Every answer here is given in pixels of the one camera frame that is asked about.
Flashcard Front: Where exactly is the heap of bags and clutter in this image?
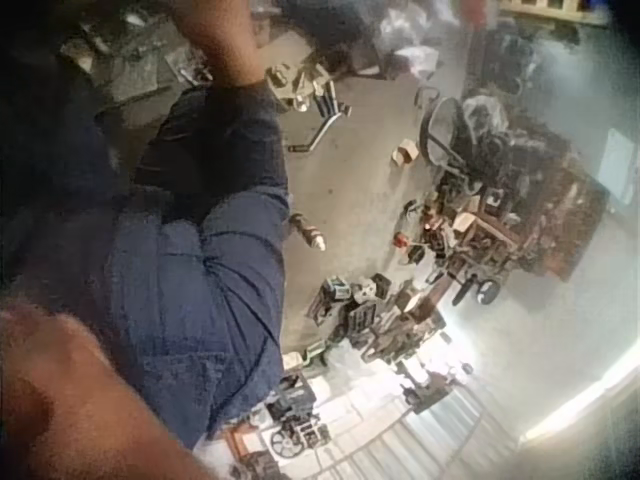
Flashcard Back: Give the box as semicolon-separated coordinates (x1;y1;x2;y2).
277;0;494;84

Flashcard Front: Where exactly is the metal floor grate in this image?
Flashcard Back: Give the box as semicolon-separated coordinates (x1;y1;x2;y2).
319;394;522;480

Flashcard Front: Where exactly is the metal machine part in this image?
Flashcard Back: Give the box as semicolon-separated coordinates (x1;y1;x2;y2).
263;60;335;114

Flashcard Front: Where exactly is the heap of tool boxes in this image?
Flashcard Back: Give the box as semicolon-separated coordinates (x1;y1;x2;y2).
308;272;447;367

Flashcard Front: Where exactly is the cluttered grey workbench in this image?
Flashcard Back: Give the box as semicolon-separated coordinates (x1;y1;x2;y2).
58;7;214;119

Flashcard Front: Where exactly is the small cardboard box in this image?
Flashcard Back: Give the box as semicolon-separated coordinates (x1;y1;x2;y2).
391;141;420;167

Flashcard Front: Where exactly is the black round wire guard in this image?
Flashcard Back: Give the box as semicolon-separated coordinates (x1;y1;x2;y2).
421;94;477;167

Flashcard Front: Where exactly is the small black wheel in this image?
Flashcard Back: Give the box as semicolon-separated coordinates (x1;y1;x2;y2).
473;278;503;307

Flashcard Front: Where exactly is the small spray can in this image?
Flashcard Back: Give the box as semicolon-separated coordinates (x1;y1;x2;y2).
288;212;328;252

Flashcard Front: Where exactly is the wooden shelf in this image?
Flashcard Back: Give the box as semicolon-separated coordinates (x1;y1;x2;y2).
508;0;612;27

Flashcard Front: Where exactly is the silver crank handle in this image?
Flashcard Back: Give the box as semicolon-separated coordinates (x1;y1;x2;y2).
286;92;353;154

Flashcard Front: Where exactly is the white sheet on wall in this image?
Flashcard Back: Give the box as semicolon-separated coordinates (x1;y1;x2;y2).
596;127;640;207

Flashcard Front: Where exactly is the heap of black machine parts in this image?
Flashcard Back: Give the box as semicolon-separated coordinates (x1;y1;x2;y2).
223;370;332;480

